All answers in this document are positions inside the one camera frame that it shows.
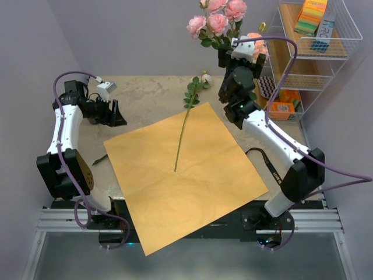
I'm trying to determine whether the grey tall box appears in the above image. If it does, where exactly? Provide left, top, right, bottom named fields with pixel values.
left=314, top=12, right=336, bottom=44

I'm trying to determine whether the orange wrapping paper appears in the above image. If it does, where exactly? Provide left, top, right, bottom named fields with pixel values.
left=104, top=103, right=268, bottom=255

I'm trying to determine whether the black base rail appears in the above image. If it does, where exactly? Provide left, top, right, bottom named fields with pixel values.
left=51, top=200, right=322, bottom=244

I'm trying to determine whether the white rose leafy stem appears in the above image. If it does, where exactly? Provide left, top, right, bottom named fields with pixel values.
left=174, top=71, right=212, bottom=172

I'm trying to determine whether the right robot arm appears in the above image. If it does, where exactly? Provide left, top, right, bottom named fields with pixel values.
left=218, top=48, right=325, bottom=230

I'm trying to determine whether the striped wavy cloth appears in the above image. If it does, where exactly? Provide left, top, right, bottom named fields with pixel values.
left=258, top=76, right=276, bottom=99

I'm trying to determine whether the black printed ribbon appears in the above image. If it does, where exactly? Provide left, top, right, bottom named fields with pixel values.
left=92, top=147, right=288, bottom=188

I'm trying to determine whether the blue puzzle cube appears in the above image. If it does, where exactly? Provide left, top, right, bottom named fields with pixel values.
left=310, top=40, right=329, bottom=54

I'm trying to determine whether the white wire shelf rack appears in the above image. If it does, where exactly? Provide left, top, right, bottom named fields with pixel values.
left=256, top=0, right=363, bottom=123

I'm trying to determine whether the pale pink rose stem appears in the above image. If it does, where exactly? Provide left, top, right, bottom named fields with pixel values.
left=199, top=1, right=248, bottom=38

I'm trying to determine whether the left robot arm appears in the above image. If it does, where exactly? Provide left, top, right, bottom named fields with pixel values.
left=36, top=80, right=127, bottom=229

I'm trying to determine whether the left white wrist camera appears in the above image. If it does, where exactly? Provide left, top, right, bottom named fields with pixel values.
left=96, top=81, right=117, bottom=103

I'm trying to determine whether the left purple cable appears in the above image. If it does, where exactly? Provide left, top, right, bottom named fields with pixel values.
left=52, top=71, right=132, bottom=250

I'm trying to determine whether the orange box in basket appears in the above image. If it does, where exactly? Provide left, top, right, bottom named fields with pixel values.
left=269, top=101, right=295, bottom=121

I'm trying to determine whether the colourful sponge pack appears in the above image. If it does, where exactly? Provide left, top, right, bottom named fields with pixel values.
left=294, top=0, right=328, bottom=36

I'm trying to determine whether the peach rose stem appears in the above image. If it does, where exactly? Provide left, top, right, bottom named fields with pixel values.
left=247, top=22, right=269, bottom=102

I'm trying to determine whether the aluminium frame rail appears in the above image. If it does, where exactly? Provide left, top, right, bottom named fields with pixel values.
left=23, top=199, right=356, bottom=279

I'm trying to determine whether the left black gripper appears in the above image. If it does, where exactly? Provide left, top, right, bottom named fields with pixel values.
left=84, top=95, right=127, bottom=127

